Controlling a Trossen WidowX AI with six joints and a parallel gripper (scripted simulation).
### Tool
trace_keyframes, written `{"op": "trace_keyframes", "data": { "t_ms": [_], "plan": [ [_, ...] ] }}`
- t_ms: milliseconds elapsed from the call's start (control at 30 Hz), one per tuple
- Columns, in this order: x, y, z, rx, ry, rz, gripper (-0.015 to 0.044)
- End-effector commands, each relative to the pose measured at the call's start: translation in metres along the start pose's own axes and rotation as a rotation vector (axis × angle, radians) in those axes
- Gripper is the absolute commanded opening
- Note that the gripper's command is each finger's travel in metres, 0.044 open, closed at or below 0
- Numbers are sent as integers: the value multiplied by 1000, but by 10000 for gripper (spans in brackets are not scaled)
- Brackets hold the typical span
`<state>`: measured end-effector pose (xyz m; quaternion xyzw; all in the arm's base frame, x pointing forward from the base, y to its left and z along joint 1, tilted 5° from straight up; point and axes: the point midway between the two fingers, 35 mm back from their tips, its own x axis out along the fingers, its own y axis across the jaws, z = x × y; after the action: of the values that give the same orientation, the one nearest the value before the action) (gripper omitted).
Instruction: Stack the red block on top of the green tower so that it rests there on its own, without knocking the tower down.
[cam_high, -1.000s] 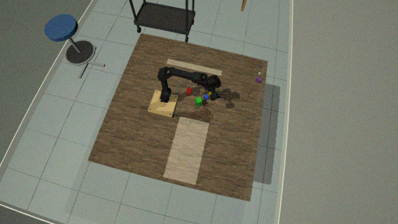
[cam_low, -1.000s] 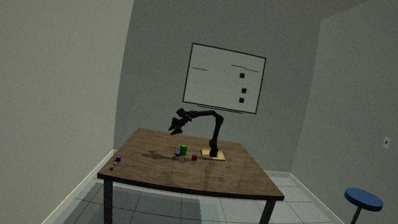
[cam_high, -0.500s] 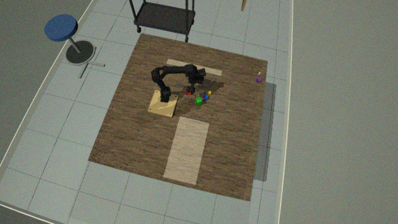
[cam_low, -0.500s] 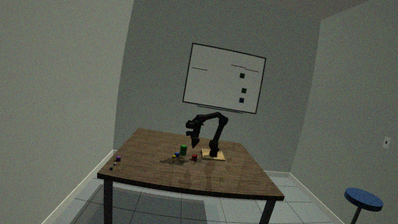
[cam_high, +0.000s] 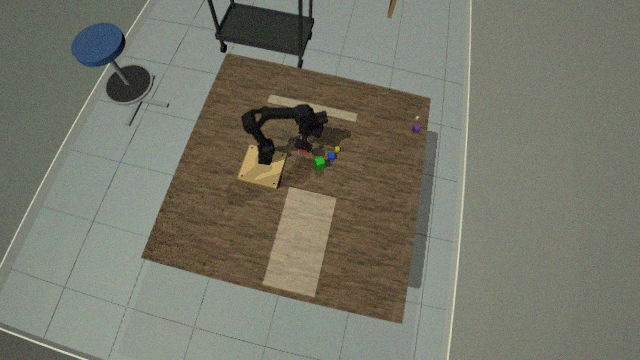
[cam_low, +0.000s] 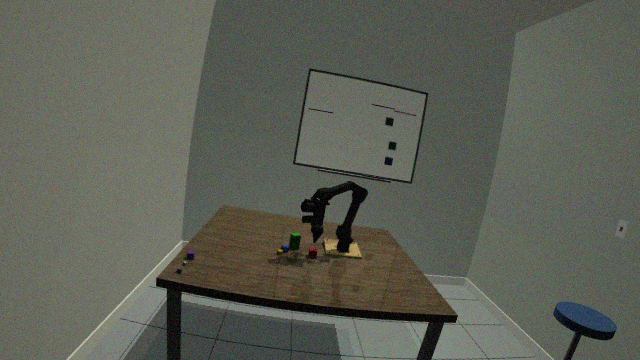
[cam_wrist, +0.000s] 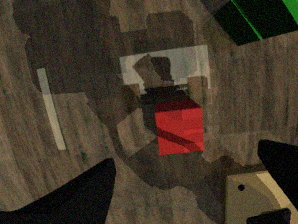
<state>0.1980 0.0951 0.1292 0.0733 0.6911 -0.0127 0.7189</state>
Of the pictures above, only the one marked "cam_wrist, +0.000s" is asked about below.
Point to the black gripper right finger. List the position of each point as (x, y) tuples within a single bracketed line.
[(281, 161)]

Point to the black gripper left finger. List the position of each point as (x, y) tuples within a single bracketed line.
[(84, 200)]

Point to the red block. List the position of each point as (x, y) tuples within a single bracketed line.
[(179, 127)]

